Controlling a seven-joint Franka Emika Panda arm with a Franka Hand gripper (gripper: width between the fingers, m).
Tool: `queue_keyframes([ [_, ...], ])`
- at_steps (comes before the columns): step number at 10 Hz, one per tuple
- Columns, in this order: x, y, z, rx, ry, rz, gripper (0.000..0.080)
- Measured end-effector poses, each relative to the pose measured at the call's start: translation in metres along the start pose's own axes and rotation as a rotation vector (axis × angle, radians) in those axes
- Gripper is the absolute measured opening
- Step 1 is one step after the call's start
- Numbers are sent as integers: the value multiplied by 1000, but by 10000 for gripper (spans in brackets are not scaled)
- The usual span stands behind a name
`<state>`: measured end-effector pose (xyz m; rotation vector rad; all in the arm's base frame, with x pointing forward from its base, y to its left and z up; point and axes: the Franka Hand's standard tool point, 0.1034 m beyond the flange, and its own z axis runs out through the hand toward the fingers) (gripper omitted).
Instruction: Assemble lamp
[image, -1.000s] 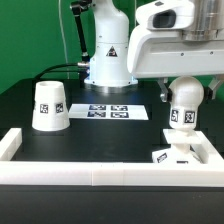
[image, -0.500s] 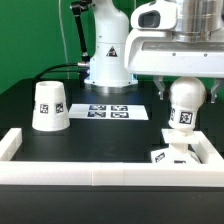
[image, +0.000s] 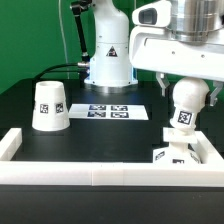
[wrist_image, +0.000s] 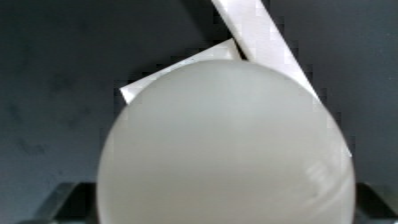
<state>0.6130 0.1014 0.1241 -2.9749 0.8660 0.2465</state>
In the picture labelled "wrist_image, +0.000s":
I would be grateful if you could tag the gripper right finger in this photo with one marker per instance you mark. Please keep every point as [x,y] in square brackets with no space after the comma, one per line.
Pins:
[374,211]

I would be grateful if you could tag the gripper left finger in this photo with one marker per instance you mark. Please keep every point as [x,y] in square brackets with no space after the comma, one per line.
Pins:
[69,207]

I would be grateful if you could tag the white lamp bulb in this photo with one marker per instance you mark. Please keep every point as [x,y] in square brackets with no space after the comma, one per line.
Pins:
[227,153]

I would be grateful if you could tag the white lamp base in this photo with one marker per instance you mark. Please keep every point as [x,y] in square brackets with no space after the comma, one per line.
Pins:
[221,52]

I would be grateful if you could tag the white U-shaped fence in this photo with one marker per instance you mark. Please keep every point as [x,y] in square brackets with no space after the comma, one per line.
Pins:
[260,40]

